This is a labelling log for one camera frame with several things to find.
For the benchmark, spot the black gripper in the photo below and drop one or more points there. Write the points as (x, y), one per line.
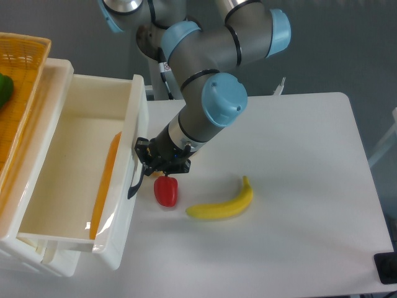
(162, 156)

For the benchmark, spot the yellow banana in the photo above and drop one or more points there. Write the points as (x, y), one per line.
(226, 209)

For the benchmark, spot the red bell pepper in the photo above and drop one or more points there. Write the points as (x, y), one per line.
(166, 191)

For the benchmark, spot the yellow bell pepper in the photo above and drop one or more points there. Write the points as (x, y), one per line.
(156, 174)

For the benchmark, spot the green bell pepper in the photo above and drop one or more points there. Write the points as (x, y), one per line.
(6, 89)

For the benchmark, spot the orange plastic basket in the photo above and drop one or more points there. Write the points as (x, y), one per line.
(22, 59)

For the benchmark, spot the white metal table bracket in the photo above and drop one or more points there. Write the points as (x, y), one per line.
(279, 89)

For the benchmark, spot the white drawer cabinet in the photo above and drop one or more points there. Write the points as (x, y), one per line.
(34, 174)

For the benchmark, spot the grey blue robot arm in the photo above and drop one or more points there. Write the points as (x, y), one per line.
(200, 62)

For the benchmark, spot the black device at edge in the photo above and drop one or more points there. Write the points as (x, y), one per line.
(386, 267)

